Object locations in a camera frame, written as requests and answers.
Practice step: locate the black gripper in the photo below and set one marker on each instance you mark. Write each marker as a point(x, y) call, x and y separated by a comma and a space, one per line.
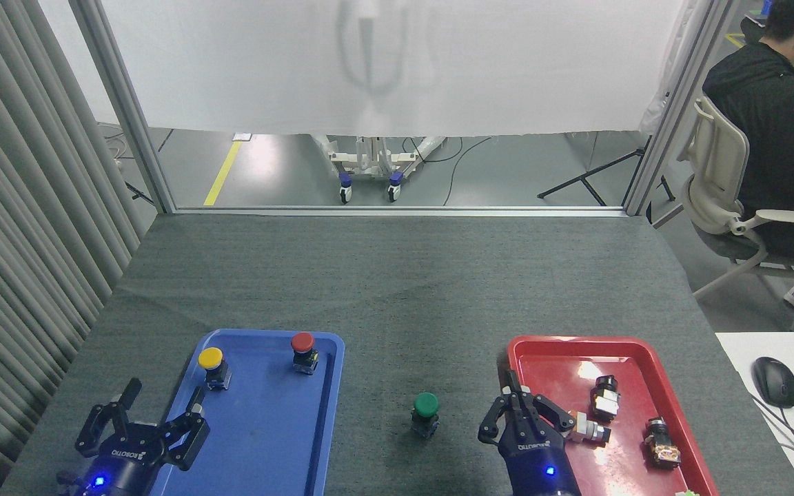
point(535, 461)
point(125, 465)

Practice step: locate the green push button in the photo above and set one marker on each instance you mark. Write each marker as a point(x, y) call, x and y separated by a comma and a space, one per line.
point(426, 404)

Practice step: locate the yellow push button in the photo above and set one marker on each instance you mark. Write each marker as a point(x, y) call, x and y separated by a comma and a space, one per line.
point(210, 357)

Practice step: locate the red push button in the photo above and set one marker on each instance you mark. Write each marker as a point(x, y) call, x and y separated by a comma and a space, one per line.
point(302, 342)

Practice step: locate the red plastic tray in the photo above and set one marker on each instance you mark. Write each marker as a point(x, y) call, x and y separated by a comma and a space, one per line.
point(555, 372)

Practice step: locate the blue plastic tray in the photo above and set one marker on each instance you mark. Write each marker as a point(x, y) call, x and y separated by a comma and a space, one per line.
point(273, 427)

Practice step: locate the dark grey table cover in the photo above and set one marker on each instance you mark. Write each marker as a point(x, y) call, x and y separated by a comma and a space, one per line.
point(404, 296)

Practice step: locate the small white green part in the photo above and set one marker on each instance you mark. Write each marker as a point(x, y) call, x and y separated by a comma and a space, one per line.
point(688, 493)

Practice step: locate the white desk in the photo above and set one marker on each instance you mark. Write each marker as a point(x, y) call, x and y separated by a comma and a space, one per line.
point(748, 358)

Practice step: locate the grey pleated curtain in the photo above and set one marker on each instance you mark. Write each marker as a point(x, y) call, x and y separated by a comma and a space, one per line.
point(18, 241)

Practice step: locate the black tripod stand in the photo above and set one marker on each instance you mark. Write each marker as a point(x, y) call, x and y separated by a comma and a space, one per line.
point(586, 180)

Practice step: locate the black computer mouse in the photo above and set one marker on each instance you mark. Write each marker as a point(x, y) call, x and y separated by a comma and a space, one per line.
point(775, 382)

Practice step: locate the white stand on wheels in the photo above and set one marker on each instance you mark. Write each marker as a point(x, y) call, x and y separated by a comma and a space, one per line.
point(369, 165)

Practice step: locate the white office chair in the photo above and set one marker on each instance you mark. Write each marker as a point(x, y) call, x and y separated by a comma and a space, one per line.
point(717, 172)

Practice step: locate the white hanging sheet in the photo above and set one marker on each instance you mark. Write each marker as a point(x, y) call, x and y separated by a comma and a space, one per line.
point(397, 69)

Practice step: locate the person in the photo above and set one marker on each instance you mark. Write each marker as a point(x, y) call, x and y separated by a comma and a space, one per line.
point(762, 124)

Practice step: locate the orange and silver switch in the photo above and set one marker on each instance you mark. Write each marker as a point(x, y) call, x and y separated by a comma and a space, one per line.
point(590, 430)

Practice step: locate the black and white switch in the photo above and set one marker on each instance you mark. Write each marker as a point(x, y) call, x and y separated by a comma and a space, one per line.
point(604, 399)

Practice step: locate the black and copper switch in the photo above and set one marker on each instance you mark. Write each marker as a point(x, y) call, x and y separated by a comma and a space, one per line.
point(660, 444)

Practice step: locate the silver frame rail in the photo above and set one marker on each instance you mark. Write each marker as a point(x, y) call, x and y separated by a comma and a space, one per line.
point(397, 211)

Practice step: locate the silver frame post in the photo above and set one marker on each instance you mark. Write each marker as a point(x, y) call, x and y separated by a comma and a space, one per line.
point(128, 117)
point(673, 117)

